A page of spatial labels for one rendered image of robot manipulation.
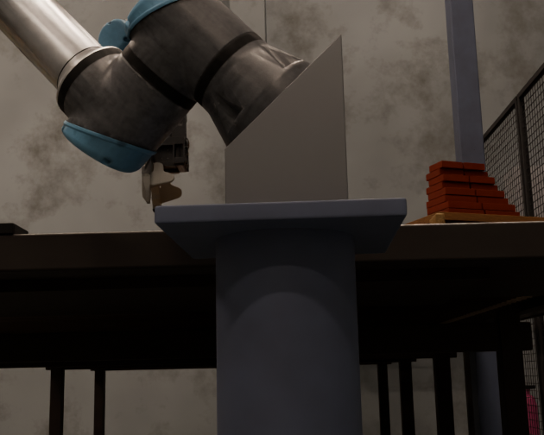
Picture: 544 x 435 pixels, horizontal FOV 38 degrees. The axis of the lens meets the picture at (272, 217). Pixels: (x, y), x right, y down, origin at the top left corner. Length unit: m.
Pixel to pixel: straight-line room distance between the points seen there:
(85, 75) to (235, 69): 0.20
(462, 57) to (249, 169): 2.67
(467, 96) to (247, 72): 2.55
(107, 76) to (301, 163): 0.29
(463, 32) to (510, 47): 3.93
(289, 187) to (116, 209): 6.20
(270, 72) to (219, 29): 0.09
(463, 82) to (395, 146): 3.58
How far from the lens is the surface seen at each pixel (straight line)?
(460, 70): 3.51
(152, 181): 1.48
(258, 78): 0.96
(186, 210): 0.86
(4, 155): 7.51
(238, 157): 0.92
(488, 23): 7.54
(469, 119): 3.44
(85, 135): 1.05
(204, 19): 1.01
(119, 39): 1.49
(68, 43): 1.11
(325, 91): 0.94
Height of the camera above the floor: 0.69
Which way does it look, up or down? 11 degrees up
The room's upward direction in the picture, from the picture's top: 1 degrees counter-clockwise
